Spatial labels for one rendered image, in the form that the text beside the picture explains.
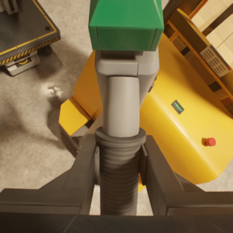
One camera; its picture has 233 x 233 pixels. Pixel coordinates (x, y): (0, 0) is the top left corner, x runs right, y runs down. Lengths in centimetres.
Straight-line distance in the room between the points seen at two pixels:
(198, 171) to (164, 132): 23
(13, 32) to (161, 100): 119
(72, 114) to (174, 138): 69
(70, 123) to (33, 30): 77
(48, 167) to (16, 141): 33
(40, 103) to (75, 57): 56
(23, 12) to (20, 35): 22
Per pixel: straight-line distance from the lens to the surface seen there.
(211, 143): 81
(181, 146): 79
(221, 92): 124
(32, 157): 150
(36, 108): 156
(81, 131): 121
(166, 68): 83
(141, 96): 16
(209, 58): 91
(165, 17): 93
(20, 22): 158
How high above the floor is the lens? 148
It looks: 68 degrees down
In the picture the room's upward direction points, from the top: 50 degrees clockwise
